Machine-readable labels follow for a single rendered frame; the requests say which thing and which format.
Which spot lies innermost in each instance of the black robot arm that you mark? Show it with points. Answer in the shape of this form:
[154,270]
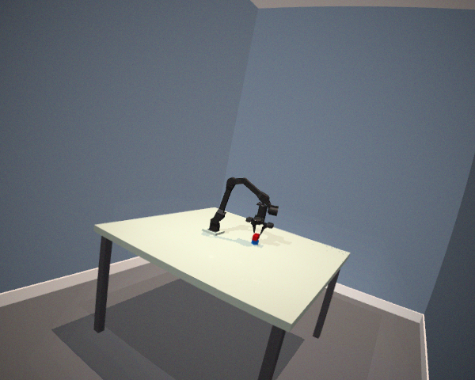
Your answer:
[264,203]

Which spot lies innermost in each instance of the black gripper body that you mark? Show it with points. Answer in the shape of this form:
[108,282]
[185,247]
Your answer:
[268,225]

